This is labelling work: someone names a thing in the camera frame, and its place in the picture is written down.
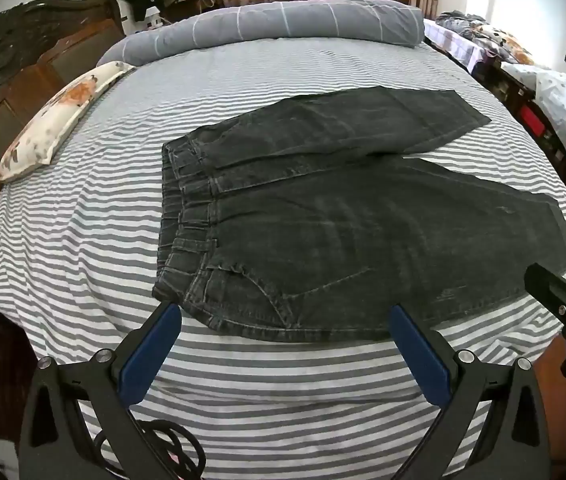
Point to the bed with striped sheet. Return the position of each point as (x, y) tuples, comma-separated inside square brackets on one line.
[(113, 220)]

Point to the floral pillow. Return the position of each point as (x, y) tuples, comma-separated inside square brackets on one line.
[(58, 115)]

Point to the pile of patterned clothes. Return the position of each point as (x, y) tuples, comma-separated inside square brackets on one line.
[(485, 35)]

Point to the dark grey denim pants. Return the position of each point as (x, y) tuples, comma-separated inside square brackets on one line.
[(343, 240)]

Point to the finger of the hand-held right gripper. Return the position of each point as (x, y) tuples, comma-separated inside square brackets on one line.
[(555, 287)]

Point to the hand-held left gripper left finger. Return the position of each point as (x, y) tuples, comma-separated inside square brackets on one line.
[(150, 350)]

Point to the red box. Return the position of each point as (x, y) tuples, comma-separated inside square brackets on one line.
[(531, 120)]

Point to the dark wooden cabinet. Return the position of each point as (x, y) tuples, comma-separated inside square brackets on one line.
[(528, 110)]

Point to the carved wooden headboard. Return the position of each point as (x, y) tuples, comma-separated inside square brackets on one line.
[(18, 75)]

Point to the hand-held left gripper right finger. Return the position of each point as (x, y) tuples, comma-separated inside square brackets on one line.
[(419, 355)]

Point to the grey checked rolled duvet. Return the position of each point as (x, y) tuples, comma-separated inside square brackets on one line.
[(283, 22)]

